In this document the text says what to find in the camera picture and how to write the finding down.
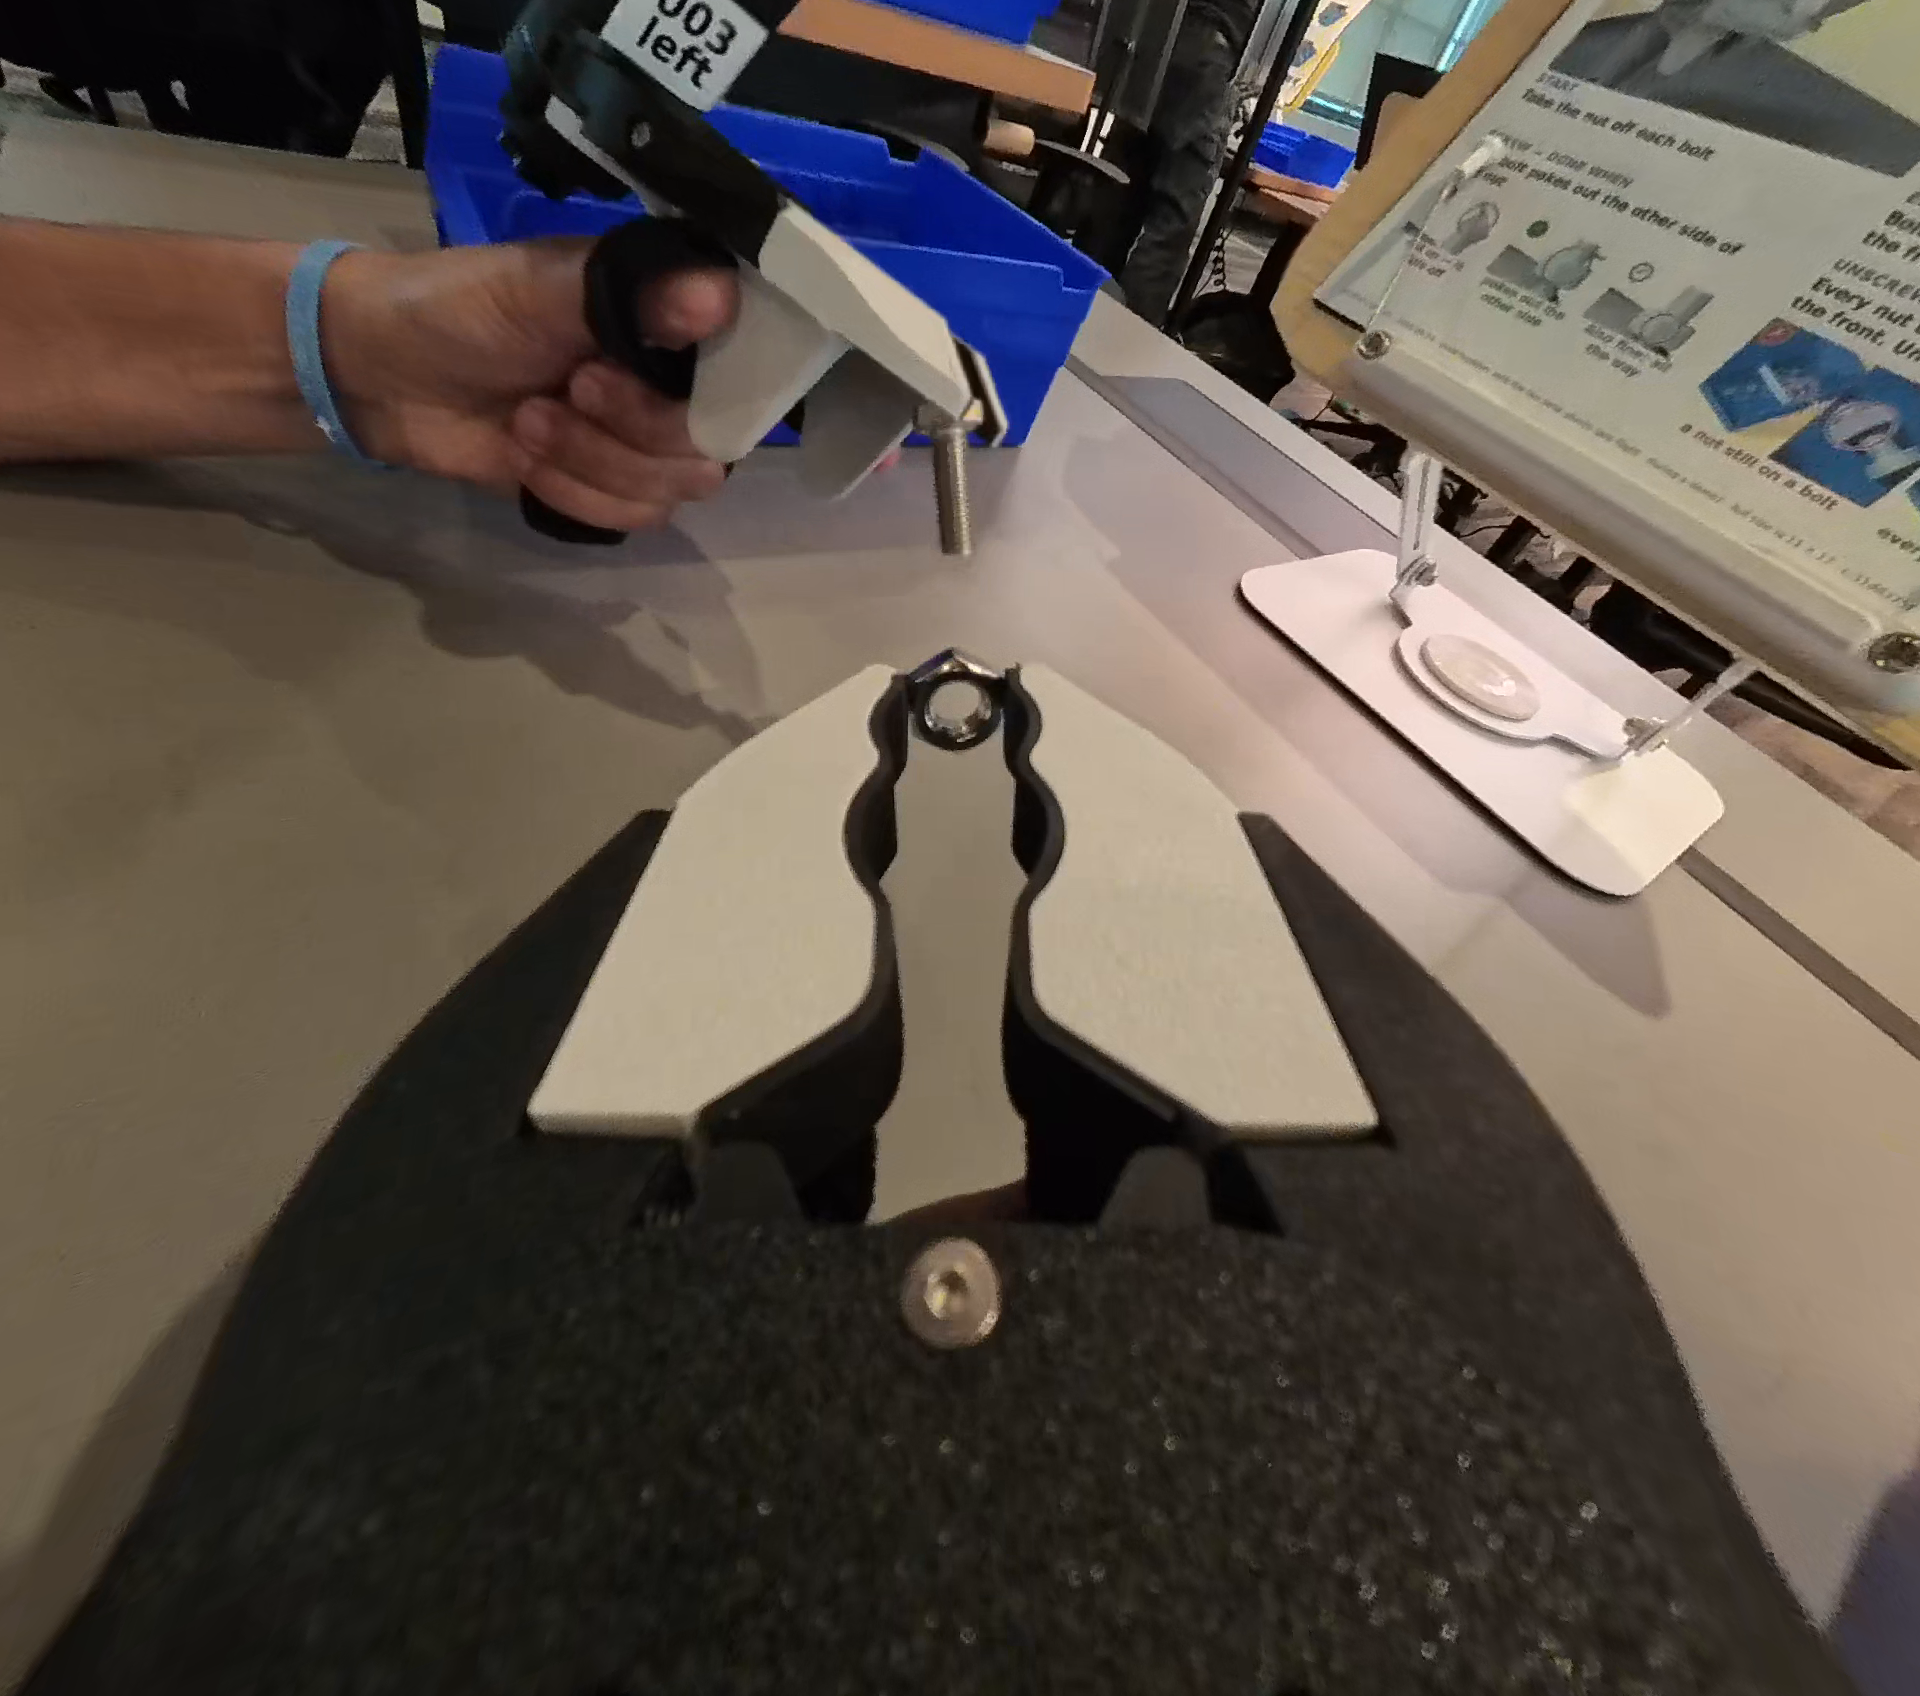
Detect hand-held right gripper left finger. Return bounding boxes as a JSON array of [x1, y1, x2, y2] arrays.
[[525, 659, 906, 1143]]

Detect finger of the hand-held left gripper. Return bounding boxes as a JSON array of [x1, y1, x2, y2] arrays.
[[686, 291, 925, 501], [755, 200, 1005, 447]]

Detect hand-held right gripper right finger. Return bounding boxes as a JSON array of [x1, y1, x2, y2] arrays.
[[1009, 659, 1380, 1143]]

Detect blue plastic bin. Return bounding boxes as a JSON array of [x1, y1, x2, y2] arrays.
[[425, 42, 1117, 494]]

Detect steel hex bolt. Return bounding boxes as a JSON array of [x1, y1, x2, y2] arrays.
[[913, 401, 997, 558]]

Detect steel hex nut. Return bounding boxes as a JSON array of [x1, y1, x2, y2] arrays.
[[905, 645, 1005, 750]]

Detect person's left hand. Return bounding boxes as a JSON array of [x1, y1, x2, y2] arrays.
[[322, 226, 744, 536]]

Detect blue wristband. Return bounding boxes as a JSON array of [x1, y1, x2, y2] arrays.
[[285, 238, 396, 471]]

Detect wooden instruction board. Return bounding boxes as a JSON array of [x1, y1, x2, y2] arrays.
[[1266, 0, 1920, 768]]

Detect printed instruction sheet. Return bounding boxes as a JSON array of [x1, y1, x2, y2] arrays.
[[1313, 0, 1920, 588]]

